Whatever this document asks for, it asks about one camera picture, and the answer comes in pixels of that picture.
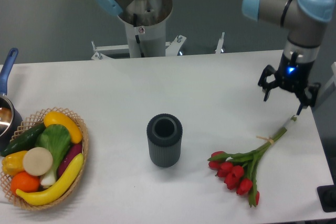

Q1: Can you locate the red tulip bouquet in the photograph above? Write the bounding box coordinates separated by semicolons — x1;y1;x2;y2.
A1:
207;115;298;207

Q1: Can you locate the orange fruit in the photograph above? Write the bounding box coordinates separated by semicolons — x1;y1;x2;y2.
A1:
10;172;40;195

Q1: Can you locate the yellow squash upper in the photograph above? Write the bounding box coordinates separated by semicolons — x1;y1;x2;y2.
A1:
44;111;83;144

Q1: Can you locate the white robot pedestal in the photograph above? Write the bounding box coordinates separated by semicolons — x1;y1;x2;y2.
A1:
119;0;173;58

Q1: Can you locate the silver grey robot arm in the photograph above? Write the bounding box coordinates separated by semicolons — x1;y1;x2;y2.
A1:
95;0;335;109

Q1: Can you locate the yellow bell pepper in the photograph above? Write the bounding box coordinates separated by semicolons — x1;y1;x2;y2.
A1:
2;151;28;176

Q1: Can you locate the green cucumber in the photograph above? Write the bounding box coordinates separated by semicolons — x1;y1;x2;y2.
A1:
1;123;46;157

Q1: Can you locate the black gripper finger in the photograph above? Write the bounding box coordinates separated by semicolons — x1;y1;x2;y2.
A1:
296;82;321;115
258;65;280;102

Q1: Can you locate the black device at edge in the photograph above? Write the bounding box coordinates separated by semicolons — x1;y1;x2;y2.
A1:
317;185;335;212

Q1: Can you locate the dark grey ribbed vase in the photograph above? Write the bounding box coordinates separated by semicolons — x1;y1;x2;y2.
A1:
146;113;183;168

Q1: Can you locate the green leafy bok choy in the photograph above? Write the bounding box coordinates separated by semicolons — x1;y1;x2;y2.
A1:
35;124;71;188

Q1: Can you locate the yellow banana squash lower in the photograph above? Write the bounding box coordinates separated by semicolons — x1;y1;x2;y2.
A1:
16;153;84;206

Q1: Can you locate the blue handled saucepan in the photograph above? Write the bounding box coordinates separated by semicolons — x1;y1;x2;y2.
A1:
1;48;23;151

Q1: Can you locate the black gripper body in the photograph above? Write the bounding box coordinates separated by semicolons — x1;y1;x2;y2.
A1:
274;50;315;93

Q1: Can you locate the beige round disc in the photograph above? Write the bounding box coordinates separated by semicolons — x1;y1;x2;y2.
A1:
23;147;53;176

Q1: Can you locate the purple sweet potato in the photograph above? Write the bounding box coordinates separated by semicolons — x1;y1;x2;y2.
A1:
57;143;82;178

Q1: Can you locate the woven wicker basket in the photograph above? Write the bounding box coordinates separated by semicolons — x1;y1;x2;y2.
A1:
1;107;89;210

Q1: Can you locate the white metal base frame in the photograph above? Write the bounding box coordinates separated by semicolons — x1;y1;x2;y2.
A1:
91;32;226;60

